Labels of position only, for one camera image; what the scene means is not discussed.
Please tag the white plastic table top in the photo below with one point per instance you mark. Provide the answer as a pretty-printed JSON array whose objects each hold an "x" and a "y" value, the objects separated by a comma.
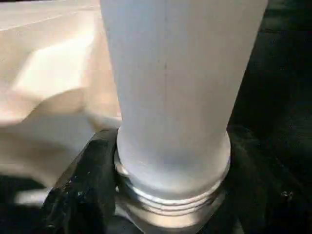
[{"x": 48, "y": 73}]

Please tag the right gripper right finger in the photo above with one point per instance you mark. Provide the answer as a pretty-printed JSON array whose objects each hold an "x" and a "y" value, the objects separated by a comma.
[{"x": 268, "y": 204}]

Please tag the black work mat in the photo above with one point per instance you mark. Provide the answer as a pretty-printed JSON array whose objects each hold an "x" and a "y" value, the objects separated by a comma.
[{"x": 282, "y": 87}]

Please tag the white plastic table leg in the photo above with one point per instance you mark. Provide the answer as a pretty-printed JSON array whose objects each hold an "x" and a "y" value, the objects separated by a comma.
[{"x": 180, "y": 97}]

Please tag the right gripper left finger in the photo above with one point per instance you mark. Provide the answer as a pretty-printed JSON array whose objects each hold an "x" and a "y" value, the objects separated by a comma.
[{"x": 83, "y": 195}]

